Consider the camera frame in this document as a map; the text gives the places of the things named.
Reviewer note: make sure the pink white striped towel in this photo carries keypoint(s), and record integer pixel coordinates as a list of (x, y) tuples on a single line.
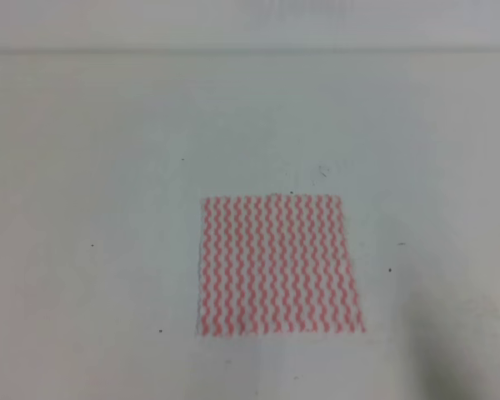
[(277, 263)]

